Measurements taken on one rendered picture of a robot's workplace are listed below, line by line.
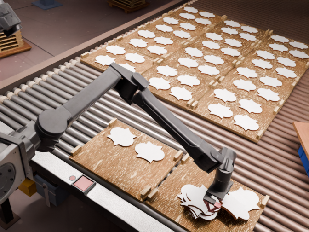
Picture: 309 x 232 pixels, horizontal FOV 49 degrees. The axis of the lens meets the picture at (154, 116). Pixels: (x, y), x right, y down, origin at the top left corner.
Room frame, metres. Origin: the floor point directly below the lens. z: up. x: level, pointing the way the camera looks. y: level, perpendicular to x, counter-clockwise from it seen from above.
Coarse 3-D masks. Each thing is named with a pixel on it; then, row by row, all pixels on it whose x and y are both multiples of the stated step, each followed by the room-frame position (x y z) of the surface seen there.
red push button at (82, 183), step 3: (81, 177) 0.98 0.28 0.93; (84, 177) 0.98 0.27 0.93; (78, 180) 0.96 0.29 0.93; (81, 180) 0.96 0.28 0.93; (84, 180) 0.96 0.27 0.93; (87, 180) 0.96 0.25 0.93; (90, 180) 0.96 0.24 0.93; (75, 183) 0.94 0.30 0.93; (78, 183) 0.94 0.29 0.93; (81, 183) 0.94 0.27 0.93; (84, 183) 0.94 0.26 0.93; (87, 183) 0.95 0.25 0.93; (90, 183) 0.95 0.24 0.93; (78, 186) 0.92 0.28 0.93; (81, 186) 0.93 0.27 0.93; (84, 186) 0.93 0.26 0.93; (87, 186) 0.93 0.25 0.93; (81, 189) 0.91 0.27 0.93; (84, 189) 0.91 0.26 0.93
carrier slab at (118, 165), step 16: (112, 128) 1.31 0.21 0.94; (96, 144) 1.18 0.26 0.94; (112, 144) 1.19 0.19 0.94; (160, 144) 1.23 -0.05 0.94; (80, 160) 1.07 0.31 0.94; (96, 160) 1.08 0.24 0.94; (112, 160) 1.09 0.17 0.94; (128, 160) 1.10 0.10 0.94; (144, 160) 1.11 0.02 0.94; (112, 176) 0.99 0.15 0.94; (128, 176) 1.00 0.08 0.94; (144, 176) 1.01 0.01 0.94; (160, 176) 1.03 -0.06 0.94; (128, 192) 0.92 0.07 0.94
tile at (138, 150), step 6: (138, 144) 1.20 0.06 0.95; (144, 144) 1.21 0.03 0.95; (150, 144) 1.21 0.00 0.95; (138, 150) 1.16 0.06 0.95; (144, 150) 1.17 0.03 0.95; (150, 150) 1.17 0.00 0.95; (156, 150) 1.18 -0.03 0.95; (138, 156) 1.12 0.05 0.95; (144, 156) 1.13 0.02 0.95; (150, 156) 1.13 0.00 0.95; (156, 156) 1.14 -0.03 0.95; (162, 156) 1.14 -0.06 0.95; (150, 162) 1.09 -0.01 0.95
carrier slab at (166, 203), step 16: (192, 160) 1.15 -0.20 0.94; (176, 176) 1.04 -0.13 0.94; (192, 176) 1.05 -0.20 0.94; (208, 176) 1.06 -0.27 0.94; (160, 192) 0.94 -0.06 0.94; (176, 192) 0.95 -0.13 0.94; (256, 192) 1.00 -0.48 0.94; (160, 208) 0.86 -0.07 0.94; (176, 208) 0.87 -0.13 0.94; (176, 224) 0.80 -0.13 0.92; (192, 224) 0.80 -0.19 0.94; (208, 224) 0.81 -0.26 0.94; (224, 224) 0.82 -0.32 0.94; (240, 224) 0.82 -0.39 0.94
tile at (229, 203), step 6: (228, 198) 0.90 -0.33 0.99; (234, 198) 0.92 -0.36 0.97; (222, 204) 0.85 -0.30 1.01; (228, 204) 0.86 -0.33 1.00; (234, 204) 0.88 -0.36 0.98; (240, 204) 0.90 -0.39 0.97; (228, 210) 0.83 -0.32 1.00; (234, 210) 0.84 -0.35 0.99; (240, 210) 0.86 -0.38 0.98; (234, 216) 0.81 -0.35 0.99; (240, 216) 0.82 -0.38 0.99; (246, 216) 0.84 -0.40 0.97
